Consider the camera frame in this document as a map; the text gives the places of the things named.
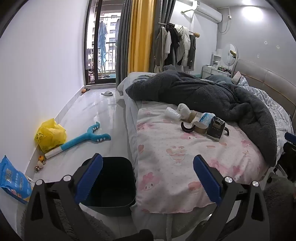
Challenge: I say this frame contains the clear plastic wrap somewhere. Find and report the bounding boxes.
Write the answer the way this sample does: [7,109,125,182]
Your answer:
[165,107,182,121]

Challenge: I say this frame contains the grey bed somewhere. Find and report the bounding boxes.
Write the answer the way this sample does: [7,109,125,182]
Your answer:
[116,71,292,241]

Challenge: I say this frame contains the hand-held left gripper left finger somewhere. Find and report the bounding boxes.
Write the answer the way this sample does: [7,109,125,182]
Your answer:
[23,153,103,241]

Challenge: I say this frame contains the pink printed bed sheet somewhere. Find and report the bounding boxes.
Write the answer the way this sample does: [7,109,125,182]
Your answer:
[135,101,271,214]

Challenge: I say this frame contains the round mirror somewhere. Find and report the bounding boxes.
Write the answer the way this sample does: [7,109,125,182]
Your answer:
[222,44,238,72]

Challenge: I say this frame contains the blue hanging garment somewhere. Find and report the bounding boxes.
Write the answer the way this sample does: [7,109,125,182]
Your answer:
[98,20,108,71]

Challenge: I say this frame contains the white fluffy ball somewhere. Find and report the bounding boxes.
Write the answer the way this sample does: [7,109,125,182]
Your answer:
[178,103,193,120]

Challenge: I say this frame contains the grey curtain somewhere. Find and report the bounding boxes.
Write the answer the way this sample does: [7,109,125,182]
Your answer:
[115,0,139,85]

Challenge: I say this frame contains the clothes rack with garments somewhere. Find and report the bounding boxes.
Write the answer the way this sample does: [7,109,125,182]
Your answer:
[149,0,177,72]

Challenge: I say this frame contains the wavy patterned duvet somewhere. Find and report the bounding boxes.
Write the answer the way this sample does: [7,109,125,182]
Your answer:
[238,76,292,158]

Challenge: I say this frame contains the beige padded headboard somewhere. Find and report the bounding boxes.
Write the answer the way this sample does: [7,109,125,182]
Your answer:
[231,59,296,116]

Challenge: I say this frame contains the dark grey fleece blanket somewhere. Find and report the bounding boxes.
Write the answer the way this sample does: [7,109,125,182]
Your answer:
[125,65,285,166]

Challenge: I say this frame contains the grey shaggy rug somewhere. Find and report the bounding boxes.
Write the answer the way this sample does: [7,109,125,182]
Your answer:
[261,178,296,241]

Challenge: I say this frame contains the white air conditioner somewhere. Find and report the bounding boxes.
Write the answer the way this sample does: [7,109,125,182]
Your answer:
[181,0,222,23]

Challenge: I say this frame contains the white vanity desk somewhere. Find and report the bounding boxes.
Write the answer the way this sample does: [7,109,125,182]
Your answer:
[202,51,232,80]

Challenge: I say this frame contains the beige hanging coat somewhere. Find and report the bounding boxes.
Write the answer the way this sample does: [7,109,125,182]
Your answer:
[154,27,170,73]

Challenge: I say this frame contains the black office chair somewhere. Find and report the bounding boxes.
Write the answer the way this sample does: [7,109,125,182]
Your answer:
[268,132,296,184]

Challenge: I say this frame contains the black framed balcony door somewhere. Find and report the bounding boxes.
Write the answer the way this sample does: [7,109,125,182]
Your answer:
[84,0,123,85]

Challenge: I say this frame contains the black trash bin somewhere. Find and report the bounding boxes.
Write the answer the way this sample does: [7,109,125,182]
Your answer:
[80,157,137,216]

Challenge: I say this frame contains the blue printed packet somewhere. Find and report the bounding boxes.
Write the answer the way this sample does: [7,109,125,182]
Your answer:
[0,155,34,204]

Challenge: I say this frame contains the yellow curtain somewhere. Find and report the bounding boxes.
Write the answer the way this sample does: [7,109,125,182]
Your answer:
[128,0,158,75]

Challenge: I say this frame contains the small white toy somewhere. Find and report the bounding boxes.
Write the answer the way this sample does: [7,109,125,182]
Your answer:
[35,160,47,172]

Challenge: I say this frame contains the black hanging garment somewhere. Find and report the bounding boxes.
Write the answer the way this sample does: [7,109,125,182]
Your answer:
[166,23,181,66]

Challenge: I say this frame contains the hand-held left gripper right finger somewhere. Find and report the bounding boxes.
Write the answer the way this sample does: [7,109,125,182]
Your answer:
[193,155,271,241]

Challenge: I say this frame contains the yellow plastic bag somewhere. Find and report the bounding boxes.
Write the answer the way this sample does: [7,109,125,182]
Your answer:
[35,118,67,153]

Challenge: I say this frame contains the white hanging jacket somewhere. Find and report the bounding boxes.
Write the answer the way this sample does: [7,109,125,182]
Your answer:
[174,24,191,68]

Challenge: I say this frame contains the blue forked plush toy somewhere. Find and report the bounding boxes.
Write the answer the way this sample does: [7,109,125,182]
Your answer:
[44,122,112,159]

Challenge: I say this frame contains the grey hanging pants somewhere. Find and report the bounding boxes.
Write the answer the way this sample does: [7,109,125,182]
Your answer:
[187,35,197,70]

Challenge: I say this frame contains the blue tissue packet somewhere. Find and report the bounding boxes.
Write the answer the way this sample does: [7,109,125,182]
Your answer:
[198,112,216,124]

